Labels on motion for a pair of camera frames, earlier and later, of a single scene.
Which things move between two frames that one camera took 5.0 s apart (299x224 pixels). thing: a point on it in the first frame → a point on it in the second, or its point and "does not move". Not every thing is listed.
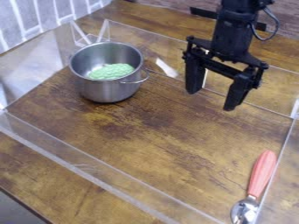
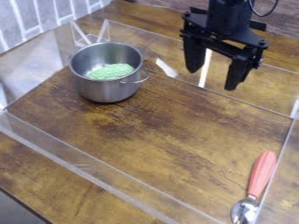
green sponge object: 111,71 does not move
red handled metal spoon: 247,207 does not move
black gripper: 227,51 → 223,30
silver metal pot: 108,71 does not move
